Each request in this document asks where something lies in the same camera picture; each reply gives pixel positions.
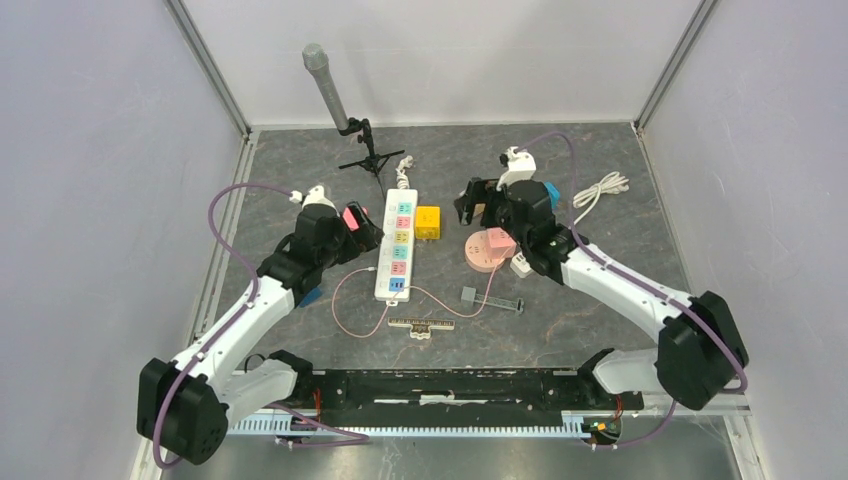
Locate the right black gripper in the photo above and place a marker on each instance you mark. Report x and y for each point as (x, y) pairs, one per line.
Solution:
(479, 192)

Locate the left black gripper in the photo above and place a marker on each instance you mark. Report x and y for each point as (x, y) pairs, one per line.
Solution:
(367, 237)

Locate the light blue cube adapter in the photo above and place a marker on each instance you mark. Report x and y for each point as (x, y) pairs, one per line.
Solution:
(553, 193)

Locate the pink plug adapter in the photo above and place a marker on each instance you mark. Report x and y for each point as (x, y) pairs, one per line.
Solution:
(351, 218)

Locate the dark blue cube adapter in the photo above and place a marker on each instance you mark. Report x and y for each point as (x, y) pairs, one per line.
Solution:
(310, 297)

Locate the small white USB power strip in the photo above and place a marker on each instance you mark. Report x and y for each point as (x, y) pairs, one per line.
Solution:
(520, 266)

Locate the pink round socket tower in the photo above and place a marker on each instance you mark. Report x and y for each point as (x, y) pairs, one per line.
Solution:
(478, 257)

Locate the long white power strip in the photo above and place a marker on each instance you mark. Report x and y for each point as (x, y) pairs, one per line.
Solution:
(395, 258)

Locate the yellow cube adapter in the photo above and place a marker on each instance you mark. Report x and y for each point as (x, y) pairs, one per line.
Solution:
(427, 223)

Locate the pink cube adapter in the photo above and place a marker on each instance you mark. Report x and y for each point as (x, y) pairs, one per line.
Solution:
(499, 244)

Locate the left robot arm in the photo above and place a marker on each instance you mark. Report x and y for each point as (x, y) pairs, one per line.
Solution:
(188, 403)

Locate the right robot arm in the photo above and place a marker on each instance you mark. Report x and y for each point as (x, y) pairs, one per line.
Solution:
(698, 351)

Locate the black microphone tripod stand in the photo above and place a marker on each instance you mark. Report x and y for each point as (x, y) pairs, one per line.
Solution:
(373, 162)

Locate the grey clamp tool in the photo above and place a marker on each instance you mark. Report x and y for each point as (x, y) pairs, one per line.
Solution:
(470, 296)

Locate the grey microphone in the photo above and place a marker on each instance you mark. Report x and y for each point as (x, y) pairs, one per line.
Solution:
(316, 63)

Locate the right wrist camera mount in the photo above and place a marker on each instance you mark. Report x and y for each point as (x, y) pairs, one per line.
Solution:
(519, 165)

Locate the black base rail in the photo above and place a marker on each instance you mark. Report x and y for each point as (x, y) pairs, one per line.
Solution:
(520, 397)

